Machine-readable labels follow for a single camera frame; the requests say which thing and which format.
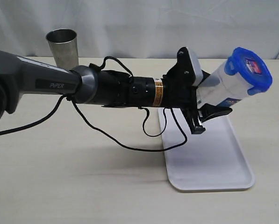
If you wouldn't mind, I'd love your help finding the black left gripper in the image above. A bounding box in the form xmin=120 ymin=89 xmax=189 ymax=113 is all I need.
xmin=161 ymin=70 xmax=233 ymax=135

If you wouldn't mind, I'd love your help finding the clear plastic tall container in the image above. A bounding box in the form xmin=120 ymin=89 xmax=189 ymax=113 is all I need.
xmin=196 ymin=61 xmax=252 ymax=109

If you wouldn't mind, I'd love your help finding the blue plastic lid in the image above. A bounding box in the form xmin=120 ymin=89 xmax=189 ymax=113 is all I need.
xmin=224 ymin=47 xmax=273 ymax=95

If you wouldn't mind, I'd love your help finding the stainless steel tumbler cup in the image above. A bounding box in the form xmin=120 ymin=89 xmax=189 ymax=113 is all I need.
xmin=46 ymin=28 xmax=79 ymax=70

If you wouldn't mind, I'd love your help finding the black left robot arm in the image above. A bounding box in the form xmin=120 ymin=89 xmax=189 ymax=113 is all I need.
xmin=0 ymin=48 xmax=232 ymax=134

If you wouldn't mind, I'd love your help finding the white rectangular plastic tray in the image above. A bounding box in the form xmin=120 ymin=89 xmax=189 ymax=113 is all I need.
xmin=158 ymin=109 xmax=255 ymax=192

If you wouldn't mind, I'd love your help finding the white fabric backdrop curtain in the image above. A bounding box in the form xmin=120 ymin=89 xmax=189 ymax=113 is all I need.
xmin=0 ymin=0 xmax=279 ymax=59

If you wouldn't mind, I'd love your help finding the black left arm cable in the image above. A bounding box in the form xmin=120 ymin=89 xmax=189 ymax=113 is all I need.
xmin=0 ymin=56 xmax=188 ymax=152

